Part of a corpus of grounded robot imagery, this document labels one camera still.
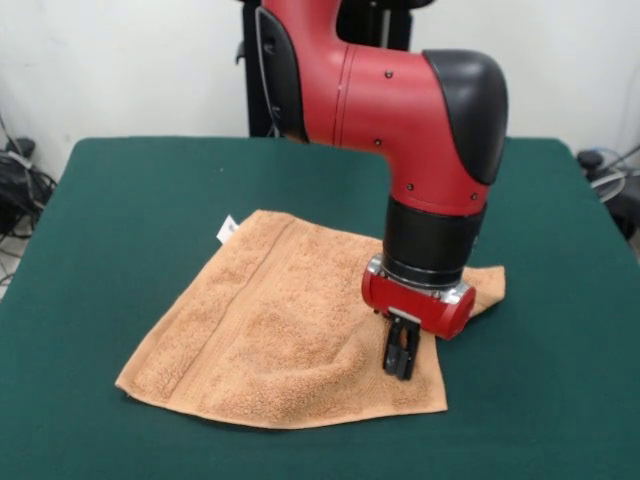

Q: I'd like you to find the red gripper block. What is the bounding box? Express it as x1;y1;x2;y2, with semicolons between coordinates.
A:
361;269;478;381

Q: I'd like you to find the dark green table cloth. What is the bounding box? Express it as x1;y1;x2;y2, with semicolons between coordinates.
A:
0;137;640;480

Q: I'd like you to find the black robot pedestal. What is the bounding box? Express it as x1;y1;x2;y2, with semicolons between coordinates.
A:
233;0;431;139

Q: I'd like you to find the tan terry towel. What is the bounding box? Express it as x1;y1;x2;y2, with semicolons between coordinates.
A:
114;209;507;430

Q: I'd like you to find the black cable bundle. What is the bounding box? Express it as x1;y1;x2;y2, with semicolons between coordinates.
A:
0;149;59;241

